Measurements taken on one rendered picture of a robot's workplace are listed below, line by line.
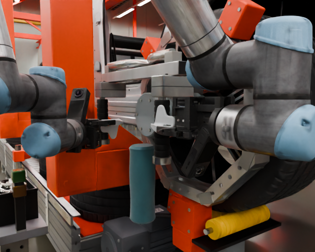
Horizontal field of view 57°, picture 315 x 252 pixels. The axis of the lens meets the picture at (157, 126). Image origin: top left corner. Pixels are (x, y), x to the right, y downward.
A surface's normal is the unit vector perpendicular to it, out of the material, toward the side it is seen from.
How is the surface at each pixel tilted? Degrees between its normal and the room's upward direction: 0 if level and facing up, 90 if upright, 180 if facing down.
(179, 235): 90
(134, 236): 67
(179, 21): 127
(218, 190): 90
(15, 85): 75
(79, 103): 59
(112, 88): 90
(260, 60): 90
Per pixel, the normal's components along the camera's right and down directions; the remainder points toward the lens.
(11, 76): 0.84, -0.20
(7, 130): 0.56, 0.08
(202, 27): 0.22, 0.36
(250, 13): 0.46, 0.64
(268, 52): -0.84, 0.05
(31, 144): -0.19, 0.10
